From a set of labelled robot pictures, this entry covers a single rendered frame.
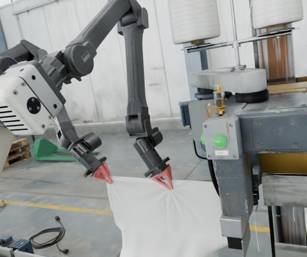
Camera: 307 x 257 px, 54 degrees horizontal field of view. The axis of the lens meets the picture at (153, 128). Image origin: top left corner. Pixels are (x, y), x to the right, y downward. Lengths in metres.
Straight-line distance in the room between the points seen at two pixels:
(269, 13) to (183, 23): 0.25
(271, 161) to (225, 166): 0.32
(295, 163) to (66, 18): 7.20
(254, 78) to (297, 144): 0.21
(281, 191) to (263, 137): 0.26
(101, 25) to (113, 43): 6.11
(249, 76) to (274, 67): 0.38
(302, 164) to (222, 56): 5.09
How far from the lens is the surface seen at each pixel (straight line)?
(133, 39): 1.06
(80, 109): 7.88
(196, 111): 1.16
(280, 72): 1.19
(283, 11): 0.97
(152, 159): 1.01
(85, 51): 0.80
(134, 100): 1.00
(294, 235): 1.42
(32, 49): 1.40
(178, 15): 1.03
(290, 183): 0.93
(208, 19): 1.02
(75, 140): 1.20
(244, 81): 0.82
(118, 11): 1.01
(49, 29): 8.23
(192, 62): 5.73
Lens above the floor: 1.48
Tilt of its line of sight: 12 degrees down
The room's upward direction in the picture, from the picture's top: 10 degrees counter-clockwise
